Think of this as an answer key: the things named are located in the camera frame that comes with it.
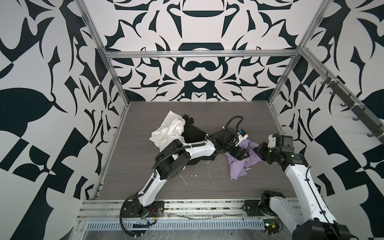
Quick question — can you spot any purple cloth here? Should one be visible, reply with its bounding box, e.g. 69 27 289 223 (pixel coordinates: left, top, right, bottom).
225 140 262 180

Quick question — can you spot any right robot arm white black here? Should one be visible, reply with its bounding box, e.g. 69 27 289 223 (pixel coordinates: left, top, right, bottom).
254 134 354 240

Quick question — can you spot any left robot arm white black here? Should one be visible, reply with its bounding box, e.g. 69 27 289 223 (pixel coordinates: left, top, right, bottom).
138 127 250 207

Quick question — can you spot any black cloth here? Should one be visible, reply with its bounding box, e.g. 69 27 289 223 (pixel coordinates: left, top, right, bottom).
182 115 216 166

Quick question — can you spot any white cloth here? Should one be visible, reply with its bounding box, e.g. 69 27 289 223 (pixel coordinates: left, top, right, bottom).
149 111 186 152

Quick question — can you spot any small green circuit board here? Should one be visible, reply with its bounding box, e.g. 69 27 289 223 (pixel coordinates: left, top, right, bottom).
263 219 284 236

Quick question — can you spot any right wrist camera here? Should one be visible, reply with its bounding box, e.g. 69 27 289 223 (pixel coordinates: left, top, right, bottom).
268 134 278 149

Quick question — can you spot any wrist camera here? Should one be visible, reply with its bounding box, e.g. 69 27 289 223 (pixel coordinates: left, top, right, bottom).
268 134 278 149
236 129 248 146

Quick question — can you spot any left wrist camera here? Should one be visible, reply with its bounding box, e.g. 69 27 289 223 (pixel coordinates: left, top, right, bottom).
236 129 248 146

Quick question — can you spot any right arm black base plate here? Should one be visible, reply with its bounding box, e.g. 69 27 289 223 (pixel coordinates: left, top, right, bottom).
243 200 269 217

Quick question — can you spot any black hook rail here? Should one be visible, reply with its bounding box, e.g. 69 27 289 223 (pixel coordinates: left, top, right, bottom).
320 72 384 145

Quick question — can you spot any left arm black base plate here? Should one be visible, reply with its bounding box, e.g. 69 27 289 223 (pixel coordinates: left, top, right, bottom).
120 199 165 218

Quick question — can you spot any left black corrugated cable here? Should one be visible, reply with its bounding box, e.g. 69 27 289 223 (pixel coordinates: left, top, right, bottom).
119 115 244 238

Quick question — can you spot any aluminium frame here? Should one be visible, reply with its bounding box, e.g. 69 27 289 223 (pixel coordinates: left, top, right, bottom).
79 1 384 204

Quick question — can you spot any white slotted cable duct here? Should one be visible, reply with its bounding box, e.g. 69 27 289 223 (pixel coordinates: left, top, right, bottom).
83 218 265 231

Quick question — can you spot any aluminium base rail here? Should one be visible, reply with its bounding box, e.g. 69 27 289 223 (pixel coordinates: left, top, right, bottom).
77 199 250 221

